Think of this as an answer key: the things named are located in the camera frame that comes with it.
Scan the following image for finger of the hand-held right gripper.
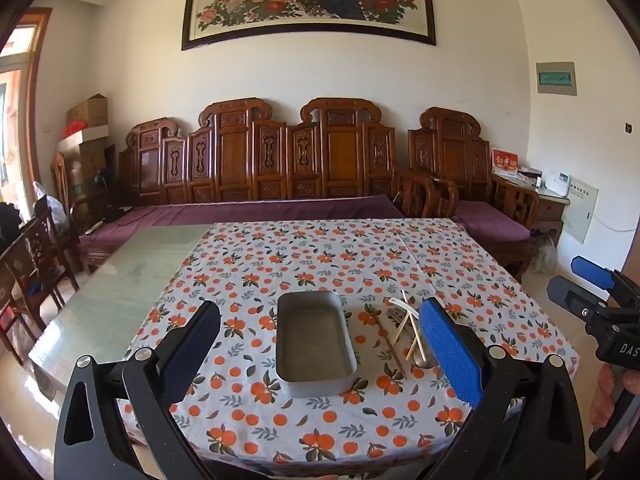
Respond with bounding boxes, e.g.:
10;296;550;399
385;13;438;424
571;255;640;308
546;275;613;328

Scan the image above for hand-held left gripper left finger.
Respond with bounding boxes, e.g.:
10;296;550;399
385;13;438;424
54;300;223;480

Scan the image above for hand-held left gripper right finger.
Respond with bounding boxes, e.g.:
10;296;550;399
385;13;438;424
417;297;586;480

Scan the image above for metal spoon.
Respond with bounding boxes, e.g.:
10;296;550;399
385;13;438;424
414;330;437;369

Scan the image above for wooden chopstick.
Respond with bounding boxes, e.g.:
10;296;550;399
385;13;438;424
401;288;427;359
393;310;414;347
378;323;407;379

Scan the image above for cream plastic fork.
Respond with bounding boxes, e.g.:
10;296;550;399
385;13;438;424
389;298;422;361

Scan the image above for rectangular metal tray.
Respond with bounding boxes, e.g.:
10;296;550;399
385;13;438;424
275;290;358;397

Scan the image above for person's right hand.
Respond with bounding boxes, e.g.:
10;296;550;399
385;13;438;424
589;362;640;431

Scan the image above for grey duster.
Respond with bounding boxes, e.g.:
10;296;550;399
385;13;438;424
530;235;559;274

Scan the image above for wooden side table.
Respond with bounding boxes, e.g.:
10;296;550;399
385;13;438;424
492;170;571;250

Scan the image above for purple armchair cushion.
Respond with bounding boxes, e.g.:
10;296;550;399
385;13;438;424
452;201;532;242

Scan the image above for orange print tablecloth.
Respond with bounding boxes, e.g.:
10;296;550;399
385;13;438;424
117;217;581;478

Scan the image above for long purple sofa cushion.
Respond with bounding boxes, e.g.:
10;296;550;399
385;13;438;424
80;194;406;247

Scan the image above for wooden dining chair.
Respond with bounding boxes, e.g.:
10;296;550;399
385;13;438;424
0;207;81;366
50;151;108;273

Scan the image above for carved wooden armchair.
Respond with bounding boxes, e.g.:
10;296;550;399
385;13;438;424
407;106;538;281

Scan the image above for carved wooden sofa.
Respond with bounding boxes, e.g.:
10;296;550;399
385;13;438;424
75;97;453;273

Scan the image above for white plastic bag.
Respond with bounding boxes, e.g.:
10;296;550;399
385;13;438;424
32;180;68;233

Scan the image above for stacked cardboard boxes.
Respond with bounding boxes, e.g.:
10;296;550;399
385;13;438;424
70;137;117;198

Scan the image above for white flat box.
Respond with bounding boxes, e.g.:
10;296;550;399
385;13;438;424
56;125;110;153

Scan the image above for brown cardboard box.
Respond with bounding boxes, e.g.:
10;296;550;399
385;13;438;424
66;94;109;131

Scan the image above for framed peacock flower painting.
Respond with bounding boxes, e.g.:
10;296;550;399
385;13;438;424
181;0;437;52

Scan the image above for white wall panel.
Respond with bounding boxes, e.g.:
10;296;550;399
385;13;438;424
561;176;599;245

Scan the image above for grey wall box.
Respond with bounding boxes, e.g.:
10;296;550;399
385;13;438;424
536;61;577;97

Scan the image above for wooden door frame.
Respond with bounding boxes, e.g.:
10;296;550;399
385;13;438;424
0;7;53;211

